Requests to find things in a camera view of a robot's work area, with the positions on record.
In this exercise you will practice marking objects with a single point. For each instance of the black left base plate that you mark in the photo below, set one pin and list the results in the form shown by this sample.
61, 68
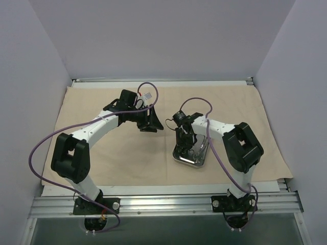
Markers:
83, 207

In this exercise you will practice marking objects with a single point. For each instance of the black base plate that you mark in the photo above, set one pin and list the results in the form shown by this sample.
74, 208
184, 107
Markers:
83, 207
224, 203

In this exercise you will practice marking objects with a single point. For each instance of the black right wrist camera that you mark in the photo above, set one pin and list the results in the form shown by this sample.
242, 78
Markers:
180, 118

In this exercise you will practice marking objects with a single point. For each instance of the steel surgical forceps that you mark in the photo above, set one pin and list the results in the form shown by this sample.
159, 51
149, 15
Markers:
198, 156

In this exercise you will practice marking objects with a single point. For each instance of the aluminium front rail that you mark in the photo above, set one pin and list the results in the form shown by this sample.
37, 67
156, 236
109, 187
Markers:
164, 205

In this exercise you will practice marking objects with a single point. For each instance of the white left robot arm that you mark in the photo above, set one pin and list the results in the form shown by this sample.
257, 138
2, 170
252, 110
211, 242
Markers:
71, 157

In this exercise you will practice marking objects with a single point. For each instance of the stainless steel instrument tray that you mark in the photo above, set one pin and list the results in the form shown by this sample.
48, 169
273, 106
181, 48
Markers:
184, 158

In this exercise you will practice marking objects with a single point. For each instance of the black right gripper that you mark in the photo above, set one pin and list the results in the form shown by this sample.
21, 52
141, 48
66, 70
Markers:
185, 138

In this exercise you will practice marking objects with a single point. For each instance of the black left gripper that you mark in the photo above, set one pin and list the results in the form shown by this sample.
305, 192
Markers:
147, 120

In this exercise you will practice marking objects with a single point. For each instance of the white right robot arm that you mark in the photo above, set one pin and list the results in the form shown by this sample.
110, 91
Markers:
242, 147

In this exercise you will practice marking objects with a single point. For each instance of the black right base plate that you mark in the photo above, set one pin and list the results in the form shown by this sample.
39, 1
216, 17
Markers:
224, 203

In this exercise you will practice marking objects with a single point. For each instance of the beige cloth wrap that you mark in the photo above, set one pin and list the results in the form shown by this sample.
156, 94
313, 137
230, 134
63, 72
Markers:
128, 157

